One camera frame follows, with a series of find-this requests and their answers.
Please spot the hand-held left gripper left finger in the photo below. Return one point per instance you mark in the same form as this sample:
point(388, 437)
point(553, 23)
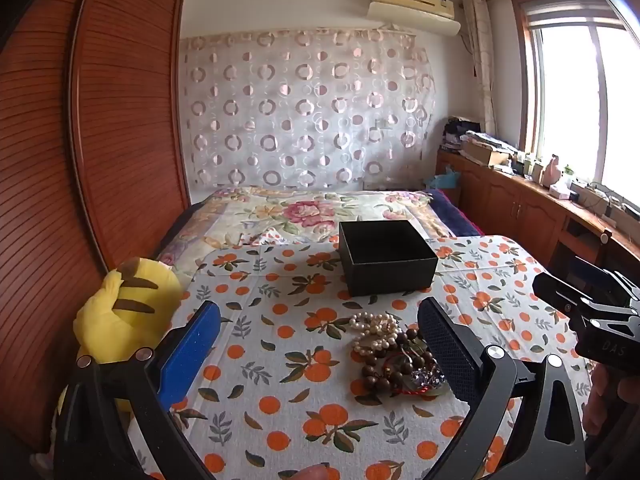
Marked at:
point(192, 352)

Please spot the wood framed window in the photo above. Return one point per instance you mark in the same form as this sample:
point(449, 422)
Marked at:
point(580, 100)

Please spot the white air conditioner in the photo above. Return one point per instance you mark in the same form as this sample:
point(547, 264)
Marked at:
point(412, 7)

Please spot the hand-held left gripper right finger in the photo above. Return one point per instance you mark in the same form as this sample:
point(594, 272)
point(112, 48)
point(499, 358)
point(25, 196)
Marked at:
point(445, 355)

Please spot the long wooden cabinet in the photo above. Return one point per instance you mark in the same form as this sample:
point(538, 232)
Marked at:
point(505, 205)

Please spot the yellow plush toy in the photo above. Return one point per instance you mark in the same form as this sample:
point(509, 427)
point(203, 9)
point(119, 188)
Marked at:
point(125, 305)

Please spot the pile of papers and clothes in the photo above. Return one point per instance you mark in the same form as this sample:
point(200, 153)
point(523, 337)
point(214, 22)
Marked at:
point(480, 135)

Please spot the floral blanket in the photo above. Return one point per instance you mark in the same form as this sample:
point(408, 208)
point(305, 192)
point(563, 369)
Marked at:
point(300, 215)

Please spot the black square box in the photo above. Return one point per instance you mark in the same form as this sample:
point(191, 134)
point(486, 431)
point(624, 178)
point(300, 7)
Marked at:
point(395, 270)

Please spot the pink figurine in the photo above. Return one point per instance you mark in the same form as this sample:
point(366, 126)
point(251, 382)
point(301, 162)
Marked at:
point(552, 170)

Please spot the beige window curtain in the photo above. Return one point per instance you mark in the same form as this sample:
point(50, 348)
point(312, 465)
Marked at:
point(480, 60)

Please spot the cardboard box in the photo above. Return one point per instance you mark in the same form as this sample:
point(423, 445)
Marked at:
point(482, 152)

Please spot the orange fruit print cloth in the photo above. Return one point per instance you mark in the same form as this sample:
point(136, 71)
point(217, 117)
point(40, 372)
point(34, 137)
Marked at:
point(300, 375)

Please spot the person's right hand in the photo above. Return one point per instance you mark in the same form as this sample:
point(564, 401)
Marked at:
point(622, 390)

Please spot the brown slatted wooden wardrobe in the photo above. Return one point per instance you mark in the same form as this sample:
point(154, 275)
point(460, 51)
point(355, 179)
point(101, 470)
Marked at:
point(100, 135)

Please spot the teal plastic bag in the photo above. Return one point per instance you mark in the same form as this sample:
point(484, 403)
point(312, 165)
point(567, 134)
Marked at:
point(442, 180)

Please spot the white tissue box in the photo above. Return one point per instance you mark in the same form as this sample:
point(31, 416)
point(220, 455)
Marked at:
point(560, 190)

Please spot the dark blue blanket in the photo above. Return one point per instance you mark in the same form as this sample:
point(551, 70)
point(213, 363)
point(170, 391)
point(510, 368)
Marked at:
point(455, 215)

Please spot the circle pattern sheer curtain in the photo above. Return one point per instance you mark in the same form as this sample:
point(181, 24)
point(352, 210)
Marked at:
point(305, 110)

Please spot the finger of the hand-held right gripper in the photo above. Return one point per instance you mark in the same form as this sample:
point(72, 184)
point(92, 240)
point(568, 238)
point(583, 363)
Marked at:
point(562, 297)
point(607, 282)

